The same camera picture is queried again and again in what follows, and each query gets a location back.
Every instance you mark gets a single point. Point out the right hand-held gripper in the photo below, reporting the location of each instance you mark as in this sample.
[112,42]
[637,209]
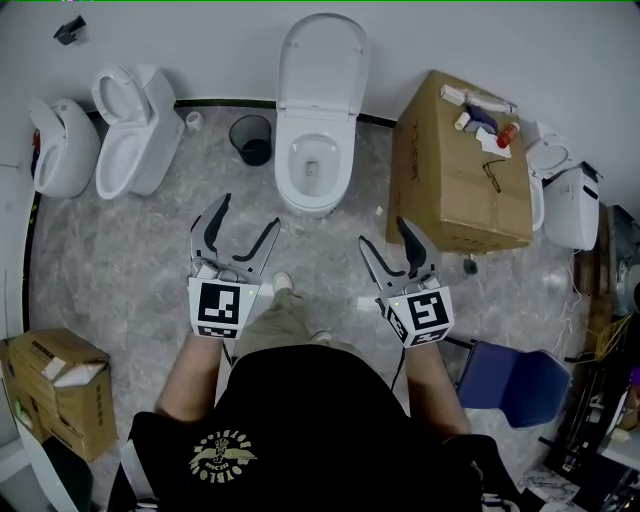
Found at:
[425,312]

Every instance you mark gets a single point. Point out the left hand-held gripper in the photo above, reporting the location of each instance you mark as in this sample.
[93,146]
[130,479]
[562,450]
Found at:
[217,307]

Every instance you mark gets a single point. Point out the person's right forearm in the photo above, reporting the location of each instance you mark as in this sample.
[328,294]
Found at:
[435,390]

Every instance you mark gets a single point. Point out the person's left forearm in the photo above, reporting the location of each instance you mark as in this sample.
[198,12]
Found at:
[192,375]

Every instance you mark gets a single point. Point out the white rounded toilet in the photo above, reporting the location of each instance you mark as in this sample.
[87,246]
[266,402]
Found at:
[312,211]

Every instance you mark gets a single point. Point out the white toilet with tank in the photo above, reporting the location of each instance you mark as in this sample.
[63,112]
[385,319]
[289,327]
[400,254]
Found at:
[145,145]

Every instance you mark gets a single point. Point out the white egg-shaped toilet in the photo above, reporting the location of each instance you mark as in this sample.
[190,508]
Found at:
[75,150]

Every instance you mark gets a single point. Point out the person's left white shoe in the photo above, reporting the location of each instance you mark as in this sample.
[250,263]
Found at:
[283,281]

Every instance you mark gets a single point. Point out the black round floor object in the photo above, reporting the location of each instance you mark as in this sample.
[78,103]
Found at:
[470,265]

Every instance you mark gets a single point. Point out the large closed cardboard box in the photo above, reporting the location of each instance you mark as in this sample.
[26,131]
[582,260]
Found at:
[450,200]

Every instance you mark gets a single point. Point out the black mesh waste bin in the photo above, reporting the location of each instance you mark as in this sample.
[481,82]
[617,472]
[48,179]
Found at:
[247,132]

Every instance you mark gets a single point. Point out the black eyeglasses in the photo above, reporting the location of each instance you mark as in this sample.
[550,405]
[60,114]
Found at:
[495,177]

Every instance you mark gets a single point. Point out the small white slotted cup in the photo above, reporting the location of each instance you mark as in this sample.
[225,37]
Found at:
[194,121]

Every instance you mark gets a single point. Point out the white tissue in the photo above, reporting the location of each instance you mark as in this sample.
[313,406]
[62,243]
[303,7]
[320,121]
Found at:
[490,145]

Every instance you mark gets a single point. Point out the cream paper roll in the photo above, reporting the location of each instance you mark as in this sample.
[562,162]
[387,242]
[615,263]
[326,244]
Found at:
[462,120]

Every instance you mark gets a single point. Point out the blue folding chair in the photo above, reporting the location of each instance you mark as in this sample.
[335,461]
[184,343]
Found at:
[520,385]

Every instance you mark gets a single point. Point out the red bottle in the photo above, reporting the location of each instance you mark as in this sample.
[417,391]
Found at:
[508,135]

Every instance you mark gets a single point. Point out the dark blue cloth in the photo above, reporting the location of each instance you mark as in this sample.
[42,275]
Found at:
[482,117]

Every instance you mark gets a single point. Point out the small white carton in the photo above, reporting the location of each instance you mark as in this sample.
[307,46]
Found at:
[452,94]

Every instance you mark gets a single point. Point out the person's black printed shirt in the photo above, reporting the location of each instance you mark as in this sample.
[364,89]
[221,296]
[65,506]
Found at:
[310,430]

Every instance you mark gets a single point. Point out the brown wooden cabinet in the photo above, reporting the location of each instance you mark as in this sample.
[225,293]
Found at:
[592,280]

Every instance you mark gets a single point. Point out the white wrapped tube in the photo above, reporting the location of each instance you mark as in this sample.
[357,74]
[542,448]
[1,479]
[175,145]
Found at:
[492,102]

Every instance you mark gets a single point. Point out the white foam insert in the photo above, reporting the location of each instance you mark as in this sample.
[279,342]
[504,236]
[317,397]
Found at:
[80,372]

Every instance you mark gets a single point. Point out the yellow fly swatter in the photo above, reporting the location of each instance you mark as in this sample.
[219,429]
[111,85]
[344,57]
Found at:
[615,332]

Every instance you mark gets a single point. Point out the open torn cardboard box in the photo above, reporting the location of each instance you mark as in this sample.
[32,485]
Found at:
[85,420]

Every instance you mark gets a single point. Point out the black metal rack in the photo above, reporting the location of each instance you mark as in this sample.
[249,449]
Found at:
[590,430]

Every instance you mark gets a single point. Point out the dark green bin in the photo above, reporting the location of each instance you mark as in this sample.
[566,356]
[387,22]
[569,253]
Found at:
[67,475]

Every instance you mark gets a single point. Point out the black wall bracket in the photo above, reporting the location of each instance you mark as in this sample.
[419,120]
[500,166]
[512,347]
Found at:
[70,30]

